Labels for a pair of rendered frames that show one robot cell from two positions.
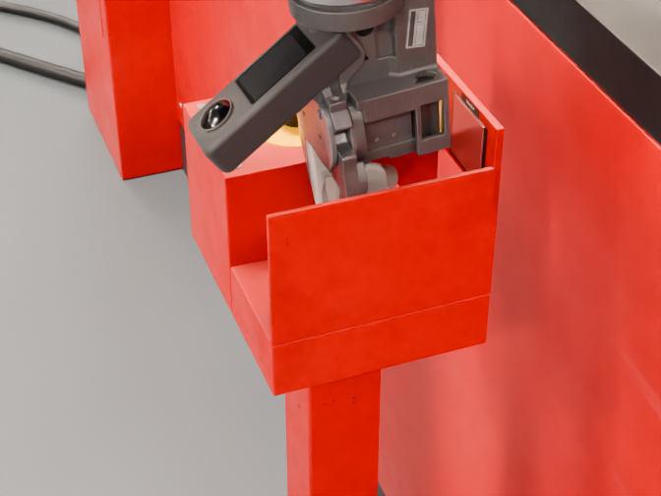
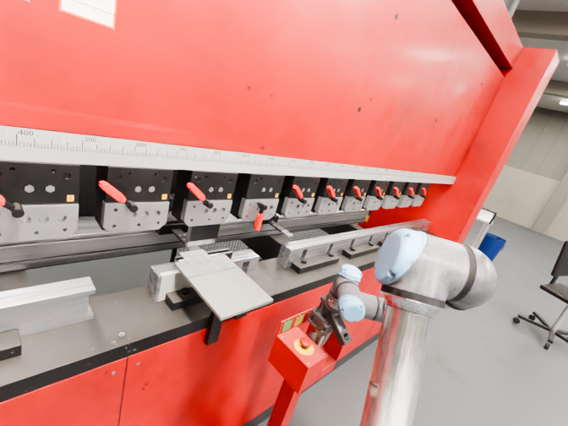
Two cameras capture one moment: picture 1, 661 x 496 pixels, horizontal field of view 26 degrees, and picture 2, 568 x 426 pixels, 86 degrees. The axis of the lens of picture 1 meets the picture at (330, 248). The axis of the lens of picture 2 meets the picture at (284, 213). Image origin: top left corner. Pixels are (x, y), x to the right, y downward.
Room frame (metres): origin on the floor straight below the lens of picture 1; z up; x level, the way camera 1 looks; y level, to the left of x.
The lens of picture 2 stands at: (1.47, 0.69, 1.53)
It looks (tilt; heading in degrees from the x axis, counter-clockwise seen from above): 19 degrees down; 242
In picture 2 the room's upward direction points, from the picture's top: 17 degrees clockwise
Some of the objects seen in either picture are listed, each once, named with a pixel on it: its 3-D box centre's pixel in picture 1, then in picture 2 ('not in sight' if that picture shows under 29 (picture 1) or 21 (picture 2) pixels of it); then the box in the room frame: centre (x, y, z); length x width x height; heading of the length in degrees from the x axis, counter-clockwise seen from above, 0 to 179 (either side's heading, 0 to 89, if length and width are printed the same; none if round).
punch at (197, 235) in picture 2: not in sight; (203, 232); (1.25, -0.19, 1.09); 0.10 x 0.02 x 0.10; 21
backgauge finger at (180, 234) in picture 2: not in sight; (178, 230); (1.30, -0.34, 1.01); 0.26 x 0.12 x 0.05; 111
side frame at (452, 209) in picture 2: not in sight; (425, 191); (-0.82, -1.15, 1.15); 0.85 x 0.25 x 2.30; 111
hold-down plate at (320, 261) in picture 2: not in sight; (316, 262); (0.66, -0.35, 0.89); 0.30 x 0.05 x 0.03; 21
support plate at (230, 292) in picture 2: not in sight; (222, 281); (1.20, -0.05, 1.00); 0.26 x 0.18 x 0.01; 111
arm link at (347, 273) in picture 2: not in sight; (346, 282); (0.79, 0.00, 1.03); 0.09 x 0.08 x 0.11; 64
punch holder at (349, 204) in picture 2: not in sight; (351, 193); (0.52, -0.46, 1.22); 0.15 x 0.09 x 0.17; 21
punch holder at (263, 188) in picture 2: not in sight; (256, 193); (1.08, -0.25, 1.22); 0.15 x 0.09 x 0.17; 21
